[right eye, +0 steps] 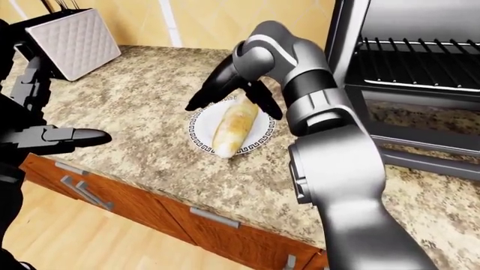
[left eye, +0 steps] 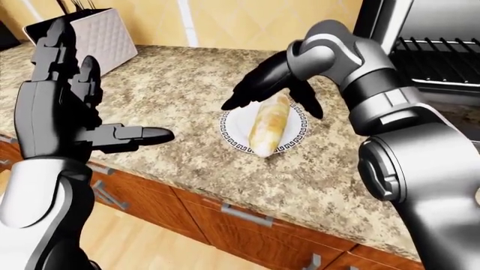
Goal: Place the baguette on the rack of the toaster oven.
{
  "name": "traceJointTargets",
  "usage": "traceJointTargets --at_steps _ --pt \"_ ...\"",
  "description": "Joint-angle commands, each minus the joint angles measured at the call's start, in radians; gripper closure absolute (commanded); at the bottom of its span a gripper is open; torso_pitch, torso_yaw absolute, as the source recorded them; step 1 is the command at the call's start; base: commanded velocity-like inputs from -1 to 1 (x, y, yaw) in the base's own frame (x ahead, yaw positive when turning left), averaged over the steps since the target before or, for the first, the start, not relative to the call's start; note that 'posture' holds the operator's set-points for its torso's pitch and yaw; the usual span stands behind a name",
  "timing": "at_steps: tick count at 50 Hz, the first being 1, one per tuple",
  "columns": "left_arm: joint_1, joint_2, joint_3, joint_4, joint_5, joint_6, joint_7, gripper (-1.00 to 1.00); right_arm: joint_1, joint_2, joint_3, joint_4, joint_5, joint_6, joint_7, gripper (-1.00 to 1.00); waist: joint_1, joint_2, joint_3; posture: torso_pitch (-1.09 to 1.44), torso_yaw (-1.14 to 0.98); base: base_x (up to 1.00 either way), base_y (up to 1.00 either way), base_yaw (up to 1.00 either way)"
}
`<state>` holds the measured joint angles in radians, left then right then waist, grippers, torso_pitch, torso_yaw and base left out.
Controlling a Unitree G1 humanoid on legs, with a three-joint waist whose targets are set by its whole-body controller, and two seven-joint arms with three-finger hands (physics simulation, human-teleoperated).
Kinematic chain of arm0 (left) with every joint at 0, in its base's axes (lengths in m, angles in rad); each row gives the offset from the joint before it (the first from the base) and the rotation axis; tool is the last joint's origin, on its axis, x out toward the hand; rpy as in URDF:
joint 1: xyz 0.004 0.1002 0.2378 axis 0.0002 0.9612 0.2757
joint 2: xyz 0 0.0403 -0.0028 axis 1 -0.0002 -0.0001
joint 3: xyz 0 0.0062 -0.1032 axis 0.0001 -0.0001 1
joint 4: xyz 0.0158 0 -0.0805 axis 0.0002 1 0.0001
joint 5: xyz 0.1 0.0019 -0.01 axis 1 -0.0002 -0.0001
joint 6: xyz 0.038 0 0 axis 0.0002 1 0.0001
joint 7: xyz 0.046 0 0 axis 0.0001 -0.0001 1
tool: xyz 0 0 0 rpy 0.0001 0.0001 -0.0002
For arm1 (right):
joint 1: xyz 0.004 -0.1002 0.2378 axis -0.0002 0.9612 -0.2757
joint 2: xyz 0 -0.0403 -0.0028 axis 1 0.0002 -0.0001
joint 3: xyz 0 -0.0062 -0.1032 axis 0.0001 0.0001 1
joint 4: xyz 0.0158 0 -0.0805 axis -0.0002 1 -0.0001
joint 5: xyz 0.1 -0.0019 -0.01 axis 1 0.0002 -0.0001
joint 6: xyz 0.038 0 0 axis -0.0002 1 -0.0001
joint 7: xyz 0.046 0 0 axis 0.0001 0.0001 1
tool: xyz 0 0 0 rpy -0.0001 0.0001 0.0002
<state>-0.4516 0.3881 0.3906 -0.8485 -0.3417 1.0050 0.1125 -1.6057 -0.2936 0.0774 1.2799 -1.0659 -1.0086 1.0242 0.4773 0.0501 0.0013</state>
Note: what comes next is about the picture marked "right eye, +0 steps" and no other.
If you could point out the brown wooden base cabinet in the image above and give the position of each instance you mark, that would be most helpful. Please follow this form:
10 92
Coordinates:
150 208

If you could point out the glass toaster oven door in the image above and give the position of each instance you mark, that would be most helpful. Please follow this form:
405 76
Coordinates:
412 118

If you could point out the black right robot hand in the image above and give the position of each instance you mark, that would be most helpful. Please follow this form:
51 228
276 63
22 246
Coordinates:
225 81

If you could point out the white plate with patterned rim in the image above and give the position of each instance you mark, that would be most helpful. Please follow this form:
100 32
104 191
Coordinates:
198 132

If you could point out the white quilted knife block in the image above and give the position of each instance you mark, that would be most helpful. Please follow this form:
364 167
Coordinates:
75 42

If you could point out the black grey left robot hand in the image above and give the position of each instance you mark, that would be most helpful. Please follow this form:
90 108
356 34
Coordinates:
56 137

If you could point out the golden baguette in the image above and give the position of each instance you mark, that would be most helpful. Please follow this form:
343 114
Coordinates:
234 126

